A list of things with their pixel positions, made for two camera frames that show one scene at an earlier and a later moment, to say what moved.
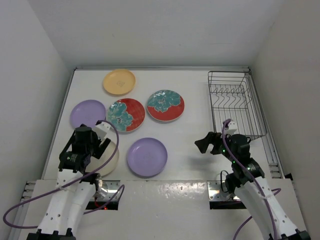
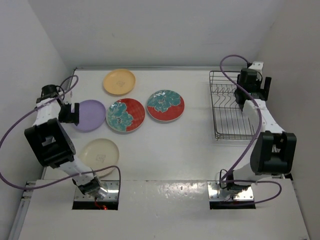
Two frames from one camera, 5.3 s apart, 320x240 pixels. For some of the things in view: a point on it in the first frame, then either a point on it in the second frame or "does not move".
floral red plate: [126, 114] does not move
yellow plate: [119, 81] does not move
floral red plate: [165, 105] does not move
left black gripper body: [95, 150] to [65, 115]
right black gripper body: [224, 151] to [258, 90]
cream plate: [111, 152] does not move
